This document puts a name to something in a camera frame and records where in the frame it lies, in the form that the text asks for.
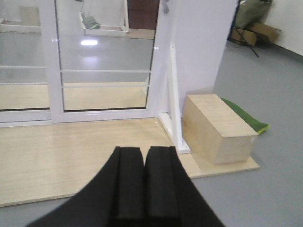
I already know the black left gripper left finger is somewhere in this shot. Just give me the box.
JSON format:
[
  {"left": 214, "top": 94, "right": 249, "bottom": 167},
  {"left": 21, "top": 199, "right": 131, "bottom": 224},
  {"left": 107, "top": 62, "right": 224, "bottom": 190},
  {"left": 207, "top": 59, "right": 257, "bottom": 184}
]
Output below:
[{"left": 28, "top": 147, "right": 144, "bottom": 227}]

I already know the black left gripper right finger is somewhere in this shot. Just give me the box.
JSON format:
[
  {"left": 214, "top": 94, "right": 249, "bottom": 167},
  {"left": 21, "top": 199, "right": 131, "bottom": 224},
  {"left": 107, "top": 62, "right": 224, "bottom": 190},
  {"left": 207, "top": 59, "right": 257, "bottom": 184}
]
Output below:
[{"left": 145, "top": 146, "right": 224, "bottom": 227}]

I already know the white framed sliding glass door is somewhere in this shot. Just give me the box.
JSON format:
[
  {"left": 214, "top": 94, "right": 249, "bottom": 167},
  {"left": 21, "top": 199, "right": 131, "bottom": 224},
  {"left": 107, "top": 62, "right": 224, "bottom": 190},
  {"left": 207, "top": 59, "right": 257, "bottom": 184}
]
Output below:
[{"left": 39, "top": 0, "right": 164, "bottom": 123}]

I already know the white triangular support brace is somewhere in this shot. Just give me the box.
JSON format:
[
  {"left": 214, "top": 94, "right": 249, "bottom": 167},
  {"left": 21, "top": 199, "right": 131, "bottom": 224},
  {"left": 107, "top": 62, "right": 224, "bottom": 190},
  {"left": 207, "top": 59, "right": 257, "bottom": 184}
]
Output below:
[{"left": 159, "top": 42, "right": 190, "bottom": 154}]

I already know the light wooden box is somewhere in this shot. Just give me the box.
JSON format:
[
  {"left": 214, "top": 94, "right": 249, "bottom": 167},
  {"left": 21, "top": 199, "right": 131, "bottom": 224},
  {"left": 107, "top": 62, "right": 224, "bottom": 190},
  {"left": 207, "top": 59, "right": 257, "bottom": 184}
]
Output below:
[{"left": 182, "top": 94, "right": 258, "bottom": 165}]

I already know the light wooden base platform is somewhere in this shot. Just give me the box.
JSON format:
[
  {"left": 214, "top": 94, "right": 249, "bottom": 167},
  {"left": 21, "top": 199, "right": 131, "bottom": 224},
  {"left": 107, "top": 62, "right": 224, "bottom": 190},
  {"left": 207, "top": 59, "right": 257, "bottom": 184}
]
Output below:
[{"left": 0, "top": 117, "right": 260, "bottom": 208}]

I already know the green cloth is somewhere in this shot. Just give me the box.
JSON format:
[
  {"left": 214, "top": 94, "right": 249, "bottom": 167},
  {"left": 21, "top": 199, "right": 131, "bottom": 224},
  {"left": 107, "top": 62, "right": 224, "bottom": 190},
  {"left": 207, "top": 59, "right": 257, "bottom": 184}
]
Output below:
[{"left": 221, "top": 98, "right": 270, "bottom": 135}]

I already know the fixed white framed glass panel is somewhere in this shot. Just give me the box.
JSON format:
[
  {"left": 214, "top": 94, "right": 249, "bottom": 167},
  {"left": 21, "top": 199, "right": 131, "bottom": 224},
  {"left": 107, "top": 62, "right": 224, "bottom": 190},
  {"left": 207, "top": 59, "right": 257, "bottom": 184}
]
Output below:
[{"left": 0, "top": 0, "right": 51, "bottom": 127}]

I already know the green grey bag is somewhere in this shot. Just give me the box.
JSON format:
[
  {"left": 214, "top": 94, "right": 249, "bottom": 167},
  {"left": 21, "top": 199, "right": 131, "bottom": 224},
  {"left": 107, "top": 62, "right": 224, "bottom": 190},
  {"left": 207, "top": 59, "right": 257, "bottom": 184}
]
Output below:
[{"left": 82, "top": 16, "right": 100, "bottom": 30}]

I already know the black tripod stand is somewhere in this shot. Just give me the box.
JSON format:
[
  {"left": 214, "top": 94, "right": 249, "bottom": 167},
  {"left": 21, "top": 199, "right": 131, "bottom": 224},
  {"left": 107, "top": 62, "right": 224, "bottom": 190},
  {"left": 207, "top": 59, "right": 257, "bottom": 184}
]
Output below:
[{"left": 228, "top": 0, "right": 260, "bottom": 58}]

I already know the brown cardboard box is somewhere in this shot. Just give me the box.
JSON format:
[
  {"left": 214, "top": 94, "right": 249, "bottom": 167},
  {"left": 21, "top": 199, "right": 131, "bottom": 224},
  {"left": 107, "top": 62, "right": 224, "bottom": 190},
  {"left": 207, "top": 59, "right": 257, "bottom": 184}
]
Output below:
[{"left": 230, "top": 22, "right": 281, "bottom": 46}]

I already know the white wooden frame structure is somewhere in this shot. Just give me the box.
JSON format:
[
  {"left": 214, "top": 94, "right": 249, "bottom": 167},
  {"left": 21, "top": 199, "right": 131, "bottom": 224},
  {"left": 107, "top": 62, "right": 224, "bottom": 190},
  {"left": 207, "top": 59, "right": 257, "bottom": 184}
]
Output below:
[{"left": 79, "top": 0, "right": 129, "bottom": 37}]

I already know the white door frame post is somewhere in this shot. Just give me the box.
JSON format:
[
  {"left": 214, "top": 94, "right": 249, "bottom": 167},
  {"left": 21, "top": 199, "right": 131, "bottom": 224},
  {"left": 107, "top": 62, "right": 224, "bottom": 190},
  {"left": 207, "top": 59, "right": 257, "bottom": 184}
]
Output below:
[{"left": 148, "top": 0, "right": 238, "bottom": 116}]

